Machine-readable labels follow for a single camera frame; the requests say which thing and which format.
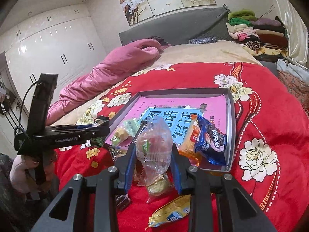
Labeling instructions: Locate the clear bag red candy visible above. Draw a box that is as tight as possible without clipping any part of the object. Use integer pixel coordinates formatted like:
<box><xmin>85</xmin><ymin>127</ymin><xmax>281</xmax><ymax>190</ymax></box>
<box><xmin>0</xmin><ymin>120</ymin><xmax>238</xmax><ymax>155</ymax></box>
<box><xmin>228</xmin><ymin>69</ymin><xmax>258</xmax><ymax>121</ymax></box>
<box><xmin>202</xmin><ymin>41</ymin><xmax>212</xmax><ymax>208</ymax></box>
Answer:
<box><xmin>136</xmin><ymin>116</ymin><xmax>173</xmax><ymax>186</ymax></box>

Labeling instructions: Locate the blue Oreo packet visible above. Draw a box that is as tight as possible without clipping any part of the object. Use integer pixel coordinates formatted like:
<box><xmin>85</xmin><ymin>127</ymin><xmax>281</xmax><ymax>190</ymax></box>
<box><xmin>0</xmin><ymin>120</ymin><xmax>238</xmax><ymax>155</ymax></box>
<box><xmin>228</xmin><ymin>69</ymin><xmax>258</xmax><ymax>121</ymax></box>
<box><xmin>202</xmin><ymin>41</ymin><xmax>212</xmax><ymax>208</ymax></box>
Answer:
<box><xmin>194</xmin><ymin>115</ymin><xmax>227</xmax><ymax>166</ymax></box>

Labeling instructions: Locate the orange wrapped cracker pack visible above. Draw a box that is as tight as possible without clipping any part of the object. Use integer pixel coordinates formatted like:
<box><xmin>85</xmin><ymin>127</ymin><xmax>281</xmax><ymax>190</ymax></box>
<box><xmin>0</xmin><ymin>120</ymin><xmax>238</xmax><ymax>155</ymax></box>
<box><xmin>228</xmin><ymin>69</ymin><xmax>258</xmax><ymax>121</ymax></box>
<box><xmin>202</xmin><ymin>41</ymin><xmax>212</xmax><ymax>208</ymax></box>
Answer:
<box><xmin>178</xmin><ymin>114</ymin><xmax>202</xmax><ymax>166</ymax></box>

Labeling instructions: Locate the clear bag peanut snack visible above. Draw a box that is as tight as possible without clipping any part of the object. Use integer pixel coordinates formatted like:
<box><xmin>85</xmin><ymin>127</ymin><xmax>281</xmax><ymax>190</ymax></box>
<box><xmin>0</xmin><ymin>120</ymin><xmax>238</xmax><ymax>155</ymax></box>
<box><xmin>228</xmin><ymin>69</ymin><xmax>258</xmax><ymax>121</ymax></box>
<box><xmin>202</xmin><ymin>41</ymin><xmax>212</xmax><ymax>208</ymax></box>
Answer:
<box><xmin>133</xmin><ymin>161</ymin><xmax>173</xmax><ymax>204</ymax></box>

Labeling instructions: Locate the green bean snack packet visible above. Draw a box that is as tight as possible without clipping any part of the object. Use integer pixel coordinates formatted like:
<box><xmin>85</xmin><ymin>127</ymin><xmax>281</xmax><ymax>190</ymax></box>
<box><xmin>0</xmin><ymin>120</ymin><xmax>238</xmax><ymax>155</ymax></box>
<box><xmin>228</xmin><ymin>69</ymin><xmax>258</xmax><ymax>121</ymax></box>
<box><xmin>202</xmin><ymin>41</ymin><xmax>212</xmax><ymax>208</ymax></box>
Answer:
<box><xmin>90</xmin><ymin>137</ymin><xmax>106</xmax><ymax>148</ymax></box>

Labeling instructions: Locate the yellow wafer snack packet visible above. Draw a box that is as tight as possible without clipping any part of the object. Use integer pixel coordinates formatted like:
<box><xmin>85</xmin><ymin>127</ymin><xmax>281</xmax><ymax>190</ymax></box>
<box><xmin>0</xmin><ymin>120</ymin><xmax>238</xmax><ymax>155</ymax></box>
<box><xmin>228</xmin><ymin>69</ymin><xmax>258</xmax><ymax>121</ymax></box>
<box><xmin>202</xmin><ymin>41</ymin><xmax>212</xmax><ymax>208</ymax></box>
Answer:
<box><xmin>147</xmin><ymin>195</ymin><xmax>191</xmax><ymax>228</ymax></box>

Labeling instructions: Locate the green wrapped pastry snack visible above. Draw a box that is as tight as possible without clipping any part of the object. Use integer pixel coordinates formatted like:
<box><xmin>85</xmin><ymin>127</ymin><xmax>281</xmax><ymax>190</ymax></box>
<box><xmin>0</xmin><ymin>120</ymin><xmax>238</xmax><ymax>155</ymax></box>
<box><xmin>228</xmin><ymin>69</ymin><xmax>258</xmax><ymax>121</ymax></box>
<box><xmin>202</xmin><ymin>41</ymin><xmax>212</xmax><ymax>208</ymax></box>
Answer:
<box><xmin>111</xmin><ymin>118</ymin><xmax>140</xmax><ymax>146</ymax></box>

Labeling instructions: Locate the small dark chocolate packet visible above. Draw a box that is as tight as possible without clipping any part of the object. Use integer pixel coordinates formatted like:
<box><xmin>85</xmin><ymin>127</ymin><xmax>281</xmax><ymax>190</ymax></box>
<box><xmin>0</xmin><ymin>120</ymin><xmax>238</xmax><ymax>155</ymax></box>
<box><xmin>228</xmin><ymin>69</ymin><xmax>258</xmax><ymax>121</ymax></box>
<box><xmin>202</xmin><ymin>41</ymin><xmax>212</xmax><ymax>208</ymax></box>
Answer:
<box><xmin>115</xmin><ymin>194</ymin><xmax>132</xmax><ymax>211</ymax></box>

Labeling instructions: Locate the grey cardboard tray box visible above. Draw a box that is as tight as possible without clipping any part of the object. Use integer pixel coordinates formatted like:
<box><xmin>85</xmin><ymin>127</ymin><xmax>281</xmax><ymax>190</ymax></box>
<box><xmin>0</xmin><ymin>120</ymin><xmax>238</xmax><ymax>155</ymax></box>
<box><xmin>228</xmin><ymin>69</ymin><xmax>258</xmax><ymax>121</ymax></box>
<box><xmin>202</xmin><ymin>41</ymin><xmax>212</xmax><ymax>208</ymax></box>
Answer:
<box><xmin>105</xmin><ymin>88</ymin><xmax>236</xmax><ymax>173</ymax></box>

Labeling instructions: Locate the pink and blue book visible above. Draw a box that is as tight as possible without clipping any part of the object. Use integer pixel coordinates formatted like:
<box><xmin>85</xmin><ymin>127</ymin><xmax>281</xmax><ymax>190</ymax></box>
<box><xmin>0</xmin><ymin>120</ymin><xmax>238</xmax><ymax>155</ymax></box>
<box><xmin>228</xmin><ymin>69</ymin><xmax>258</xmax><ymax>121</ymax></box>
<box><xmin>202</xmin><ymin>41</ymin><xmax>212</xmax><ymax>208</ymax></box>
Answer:
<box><xmin>105</xmin><ymin>94</ymin><xmax>227</xmax><ymax>145</ymax></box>

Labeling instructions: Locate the white glossy wardrobe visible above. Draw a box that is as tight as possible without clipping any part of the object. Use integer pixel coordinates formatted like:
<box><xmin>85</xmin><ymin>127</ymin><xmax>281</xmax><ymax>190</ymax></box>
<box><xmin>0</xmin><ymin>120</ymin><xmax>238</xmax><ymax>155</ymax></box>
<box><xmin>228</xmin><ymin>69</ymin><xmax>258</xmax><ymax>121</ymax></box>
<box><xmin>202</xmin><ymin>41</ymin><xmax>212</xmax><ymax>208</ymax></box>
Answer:
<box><xmin>1</xmin><ymin>4</ymin><xmax>106</xmax><ymax>110</ymax></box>

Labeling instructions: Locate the red floral blanket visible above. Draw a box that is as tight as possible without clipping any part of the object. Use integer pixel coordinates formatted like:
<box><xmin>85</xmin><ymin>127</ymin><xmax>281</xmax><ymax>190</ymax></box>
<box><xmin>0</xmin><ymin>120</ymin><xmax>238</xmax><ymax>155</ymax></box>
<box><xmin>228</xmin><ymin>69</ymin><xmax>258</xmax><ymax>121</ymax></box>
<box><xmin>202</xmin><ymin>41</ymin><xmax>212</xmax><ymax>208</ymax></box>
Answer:
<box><xmin>55</xmin><ymin>62</ymin><xmax>308</xmax><ymax>231</ymax></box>

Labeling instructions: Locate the pink quilt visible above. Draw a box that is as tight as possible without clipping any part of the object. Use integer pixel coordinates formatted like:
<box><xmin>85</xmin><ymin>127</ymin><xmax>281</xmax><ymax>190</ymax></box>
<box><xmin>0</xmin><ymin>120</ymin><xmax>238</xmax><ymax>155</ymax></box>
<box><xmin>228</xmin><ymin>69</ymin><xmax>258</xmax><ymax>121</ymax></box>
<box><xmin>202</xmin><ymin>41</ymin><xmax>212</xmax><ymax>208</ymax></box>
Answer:
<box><xmin>46</xmin><ymin>39</ymin><xmax>162</xmax><ymax>126</ymax></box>

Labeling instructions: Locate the blue patterned pillow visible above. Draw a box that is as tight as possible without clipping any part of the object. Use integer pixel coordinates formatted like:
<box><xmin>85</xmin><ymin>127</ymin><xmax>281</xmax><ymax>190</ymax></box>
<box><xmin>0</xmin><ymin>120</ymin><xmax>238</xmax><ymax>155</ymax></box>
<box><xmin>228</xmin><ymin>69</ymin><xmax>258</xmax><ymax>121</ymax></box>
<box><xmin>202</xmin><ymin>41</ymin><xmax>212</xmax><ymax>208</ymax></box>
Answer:
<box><xmin>188</xmin><ymin>37</ymin><xmax>217</xmax><ymax>44</ymax></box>

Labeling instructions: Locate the grey headboard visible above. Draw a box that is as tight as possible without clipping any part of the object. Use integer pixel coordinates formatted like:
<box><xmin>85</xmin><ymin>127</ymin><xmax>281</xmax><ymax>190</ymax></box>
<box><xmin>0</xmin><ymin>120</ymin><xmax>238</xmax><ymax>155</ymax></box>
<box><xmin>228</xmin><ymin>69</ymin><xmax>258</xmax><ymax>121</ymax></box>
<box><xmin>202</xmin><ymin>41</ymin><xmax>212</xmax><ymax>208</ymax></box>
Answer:
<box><xmin>118</xmin><ymin>6</ymin><xmax>232</xmax><ymax>46</ymax></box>

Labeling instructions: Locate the stack of folded clothes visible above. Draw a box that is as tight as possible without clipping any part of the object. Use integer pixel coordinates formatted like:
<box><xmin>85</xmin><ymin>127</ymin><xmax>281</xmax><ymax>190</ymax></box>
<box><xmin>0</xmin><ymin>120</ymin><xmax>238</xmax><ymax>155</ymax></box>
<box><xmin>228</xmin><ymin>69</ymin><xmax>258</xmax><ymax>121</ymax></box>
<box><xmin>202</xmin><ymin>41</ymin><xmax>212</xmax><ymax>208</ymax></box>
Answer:
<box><xmin>226</xmin><ymin>9</ymin><xmax>289</xmax><ymax>63</ymax></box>

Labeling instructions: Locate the cream satin curtain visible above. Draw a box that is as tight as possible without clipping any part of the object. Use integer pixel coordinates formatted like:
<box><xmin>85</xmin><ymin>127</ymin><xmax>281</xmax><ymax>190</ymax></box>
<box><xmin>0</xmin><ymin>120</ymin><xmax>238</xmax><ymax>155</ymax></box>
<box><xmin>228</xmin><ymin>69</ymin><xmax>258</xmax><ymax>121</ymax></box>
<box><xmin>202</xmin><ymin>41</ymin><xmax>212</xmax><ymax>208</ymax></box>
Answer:
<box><xmin>273</xmin><ymin>0</ymin><xmax>308</xmax><ymax>68</ymax></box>

